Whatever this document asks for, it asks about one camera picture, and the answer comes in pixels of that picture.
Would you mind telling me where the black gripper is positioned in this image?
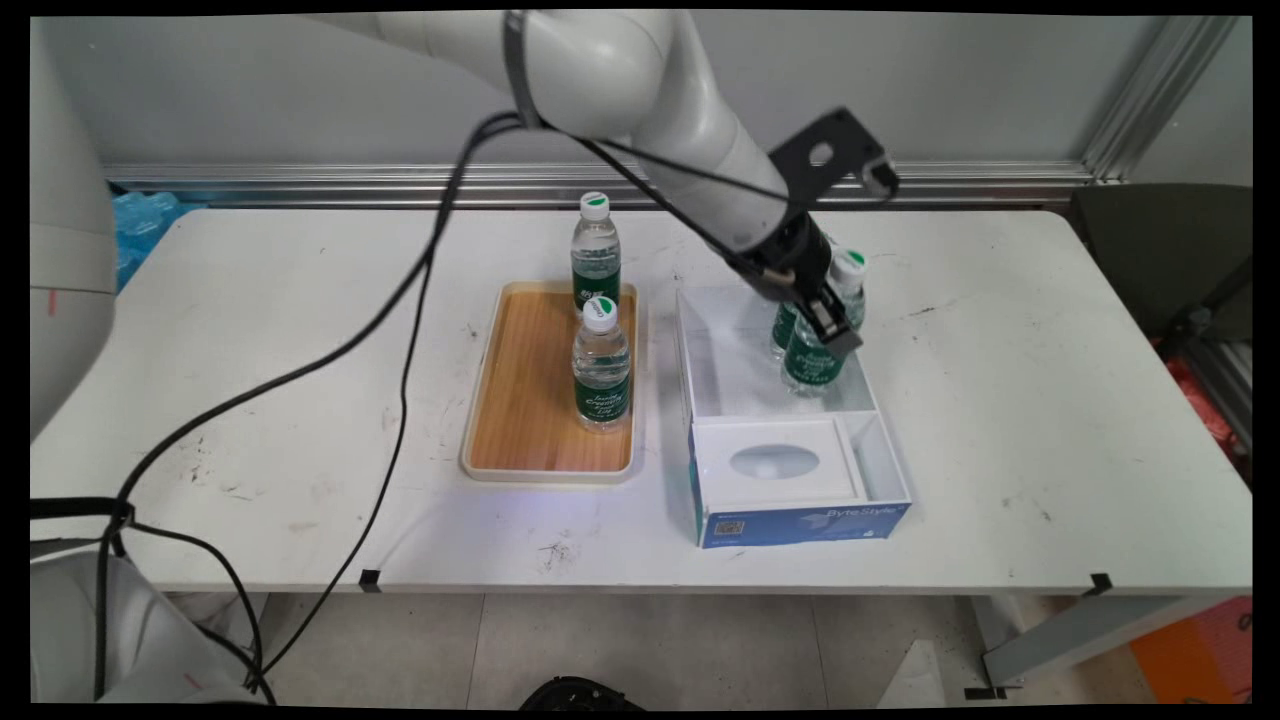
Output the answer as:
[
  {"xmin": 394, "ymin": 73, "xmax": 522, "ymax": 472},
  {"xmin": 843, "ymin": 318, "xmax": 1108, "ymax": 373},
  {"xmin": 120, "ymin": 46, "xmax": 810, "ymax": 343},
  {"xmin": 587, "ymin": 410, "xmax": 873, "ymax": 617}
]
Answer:
[{"xmin": 745, "ymin": 213, "xmax": 864, "ymax": 359}]

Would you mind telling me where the water bottle green label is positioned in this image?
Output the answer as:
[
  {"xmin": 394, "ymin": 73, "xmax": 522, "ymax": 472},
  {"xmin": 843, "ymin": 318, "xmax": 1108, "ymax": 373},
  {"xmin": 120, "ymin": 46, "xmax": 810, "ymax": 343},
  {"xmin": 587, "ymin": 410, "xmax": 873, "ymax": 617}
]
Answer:
[
  {"xmin": 769, "ymin": 232, "xmax": 843, "ymax": 363},
  {"xmin": 571, "ymin": 191, "xmax": 623, "ymax": 311},
  {"xmin": 781, "ymin": 249, "xmax": 869, "ymax": 398},
  {"xmin": 571, "ymin": 296, "xmax": 634, "ymax": 432}
]

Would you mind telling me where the white box blue side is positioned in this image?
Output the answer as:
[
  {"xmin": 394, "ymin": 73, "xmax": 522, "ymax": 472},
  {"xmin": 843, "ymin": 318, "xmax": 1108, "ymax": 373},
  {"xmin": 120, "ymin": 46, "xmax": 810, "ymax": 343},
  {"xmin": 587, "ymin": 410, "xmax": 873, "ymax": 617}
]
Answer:
[{"xmin": 675, "ymin": 284, "xmax": 914, "ymax": 550}]

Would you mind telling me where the wooden tray white rim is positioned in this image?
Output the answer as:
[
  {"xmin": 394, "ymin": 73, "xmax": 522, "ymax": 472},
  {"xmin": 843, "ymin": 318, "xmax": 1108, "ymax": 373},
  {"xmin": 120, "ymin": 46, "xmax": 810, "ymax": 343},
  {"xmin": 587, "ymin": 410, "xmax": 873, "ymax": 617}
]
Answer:
[{"xmin": 460, "ymin": 281, "xmax": 641, "ymax": 484}]

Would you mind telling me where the dark grey chair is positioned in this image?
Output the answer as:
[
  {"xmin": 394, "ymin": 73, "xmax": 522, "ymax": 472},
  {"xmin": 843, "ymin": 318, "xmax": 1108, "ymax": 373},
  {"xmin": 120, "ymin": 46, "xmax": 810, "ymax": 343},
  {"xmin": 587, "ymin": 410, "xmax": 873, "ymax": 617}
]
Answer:
[{"xmin": 1065, "ymin": 183, "xmax": 1253, "ymax": 346}]

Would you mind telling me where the red object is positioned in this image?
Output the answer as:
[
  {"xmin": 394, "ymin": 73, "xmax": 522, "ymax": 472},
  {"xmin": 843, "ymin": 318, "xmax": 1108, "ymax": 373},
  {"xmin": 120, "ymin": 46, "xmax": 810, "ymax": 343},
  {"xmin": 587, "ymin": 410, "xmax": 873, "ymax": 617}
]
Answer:
[{"xmin": 1150, "ymin": 340, "xmax": 1251, "ymax": 481}]

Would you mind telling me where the white table leg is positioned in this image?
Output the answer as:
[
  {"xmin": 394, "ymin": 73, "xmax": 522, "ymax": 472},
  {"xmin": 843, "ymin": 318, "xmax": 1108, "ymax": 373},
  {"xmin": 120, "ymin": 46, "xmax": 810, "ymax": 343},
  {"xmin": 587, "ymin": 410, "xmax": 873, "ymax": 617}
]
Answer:
[{"xmin": 965, "ymin": 594, "xmax": 1216, "ymax": 701}]

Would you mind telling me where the black object on floor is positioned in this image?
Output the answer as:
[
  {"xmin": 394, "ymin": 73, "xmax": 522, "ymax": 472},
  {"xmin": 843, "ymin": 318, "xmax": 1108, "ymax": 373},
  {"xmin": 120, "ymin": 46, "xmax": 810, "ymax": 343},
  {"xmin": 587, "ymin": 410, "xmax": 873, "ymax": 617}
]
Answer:
[{"xmin": 520, "ymin": 677, "xmax": 646, "ymax": 711}]

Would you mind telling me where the orange box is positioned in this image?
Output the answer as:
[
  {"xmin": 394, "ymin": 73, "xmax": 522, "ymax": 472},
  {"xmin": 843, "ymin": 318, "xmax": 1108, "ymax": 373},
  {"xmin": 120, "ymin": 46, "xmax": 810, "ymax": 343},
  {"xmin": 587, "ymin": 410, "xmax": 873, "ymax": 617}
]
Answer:
[{"xmin": 1128, "ymin": 597, "xmax": 1253, "ymax": 706}]

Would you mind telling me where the blue bubble wrap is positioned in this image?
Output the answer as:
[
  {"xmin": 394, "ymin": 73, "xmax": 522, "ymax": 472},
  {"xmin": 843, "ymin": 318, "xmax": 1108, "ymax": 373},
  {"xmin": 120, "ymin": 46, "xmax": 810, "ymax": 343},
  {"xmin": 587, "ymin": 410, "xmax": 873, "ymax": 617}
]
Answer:
[{"xmin": 110, "ymin": 190, "xmax": 201, "ymax": 296}]

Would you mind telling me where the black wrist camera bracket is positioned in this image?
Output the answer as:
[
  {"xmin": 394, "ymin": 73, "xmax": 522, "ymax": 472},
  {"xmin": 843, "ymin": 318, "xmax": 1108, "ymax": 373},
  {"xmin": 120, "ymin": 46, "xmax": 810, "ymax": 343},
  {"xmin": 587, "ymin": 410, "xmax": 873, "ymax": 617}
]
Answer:
[{"xmin": 767, "ymin": 107, "xmax": 900, "ymax": 209}]

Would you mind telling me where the horizontal aluminium rail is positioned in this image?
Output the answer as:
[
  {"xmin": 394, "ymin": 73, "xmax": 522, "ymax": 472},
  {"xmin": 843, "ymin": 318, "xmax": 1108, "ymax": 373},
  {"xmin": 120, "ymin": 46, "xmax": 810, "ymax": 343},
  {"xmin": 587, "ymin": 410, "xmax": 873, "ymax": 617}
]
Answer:
[{"xmin": 100, "ymin": 160, "xmax": 1096, "ymax": 210}]

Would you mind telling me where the slanted aluminium rail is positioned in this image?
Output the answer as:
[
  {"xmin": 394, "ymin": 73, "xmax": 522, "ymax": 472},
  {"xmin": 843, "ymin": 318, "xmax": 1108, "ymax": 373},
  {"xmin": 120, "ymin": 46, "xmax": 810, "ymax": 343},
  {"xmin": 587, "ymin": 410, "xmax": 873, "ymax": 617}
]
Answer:
[{"xmin": 1080, "ymin": 15, "xmax": 1241, "ymax": 186}]

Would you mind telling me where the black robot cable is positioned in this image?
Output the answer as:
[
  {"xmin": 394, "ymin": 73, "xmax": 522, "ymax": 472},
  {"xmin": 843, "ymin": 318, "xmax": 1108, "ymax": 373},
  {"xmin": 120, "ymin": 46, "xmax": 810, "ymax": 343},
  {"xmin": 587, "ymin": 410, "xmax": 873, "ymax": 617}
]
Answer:
[
  {"xmin": 245, "ymin": 115, "xmax": 801, "ymax": 691},
  {"xmin": 30, "ymin": 110, "xmax": 791, "ymax": 701}
]

